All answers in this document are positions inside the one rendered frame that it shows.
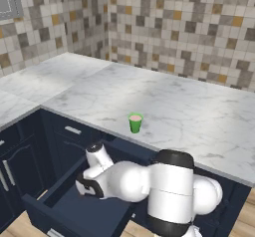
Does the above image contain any navy cupboard door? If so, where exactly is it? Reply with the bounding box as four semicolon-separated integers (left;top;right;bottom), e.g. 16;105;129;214
51;135;90;185
0;154;16;234
5;132;46;215

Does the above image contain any closed navy drawer front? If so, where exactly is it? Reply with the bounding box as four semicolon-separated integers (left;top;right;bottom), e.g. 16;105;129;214
49;112;117;149
0;114;42;150

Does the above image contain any silver cupboard door handle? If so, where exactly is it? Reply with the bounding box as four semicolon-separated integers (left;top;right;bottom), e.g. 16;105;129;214
0;169;10;192
2;159;16;186

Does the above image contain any green smoothie cup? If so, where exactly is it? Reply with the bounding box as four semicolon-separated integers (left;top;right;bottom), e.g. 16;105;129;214
127;112;144;134

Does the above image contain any open navy drawer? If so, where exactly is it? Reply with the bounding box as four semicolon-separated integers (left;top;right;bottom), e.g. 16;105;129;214
21;136;157;237

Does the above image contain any navy cupboard front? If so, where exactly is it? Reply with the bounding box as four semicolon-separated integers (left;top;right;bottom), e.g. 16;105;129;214
193;166;252;237

